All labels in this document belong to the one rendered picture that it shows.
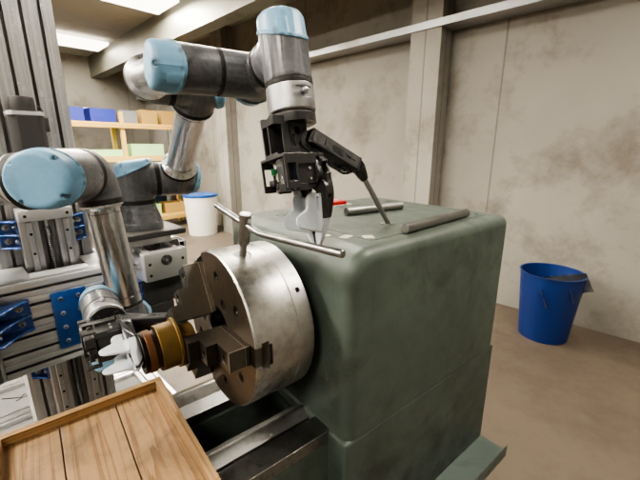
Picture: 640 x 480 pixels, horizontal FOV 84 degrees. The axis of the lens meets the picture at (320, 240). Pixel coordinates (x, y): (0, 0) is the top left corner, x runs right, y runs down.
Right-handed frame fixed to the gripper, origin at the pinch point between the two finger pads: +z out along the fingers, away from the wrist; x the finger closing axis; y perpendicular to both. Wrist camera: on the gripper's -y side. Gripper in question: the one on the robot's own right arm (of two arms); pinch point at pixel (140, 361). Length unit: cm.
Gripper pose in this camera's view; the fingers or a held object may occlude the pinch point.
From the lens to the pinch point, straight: 70.3
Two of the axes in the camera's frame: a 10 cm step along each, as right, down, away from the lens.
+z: 6.2, 2.0, -7.6
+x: 0.0, -9.7, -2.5
